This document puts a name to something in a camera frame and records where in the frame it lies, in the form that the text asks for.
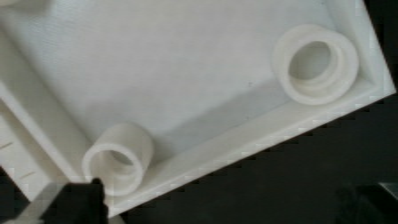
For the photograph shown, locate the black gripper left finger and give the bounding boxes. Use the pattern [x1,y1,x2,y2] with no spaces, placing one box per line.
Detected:
[40,178,109,224]

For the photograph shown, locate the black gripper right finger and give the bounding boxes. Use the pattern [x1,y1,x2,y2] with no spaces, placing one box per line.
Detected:
[336,182,398,224]

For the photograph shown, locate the white square tabletop part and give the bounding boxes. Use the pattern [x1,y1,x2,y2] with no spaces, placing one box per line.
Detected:
[0,0,395,213]

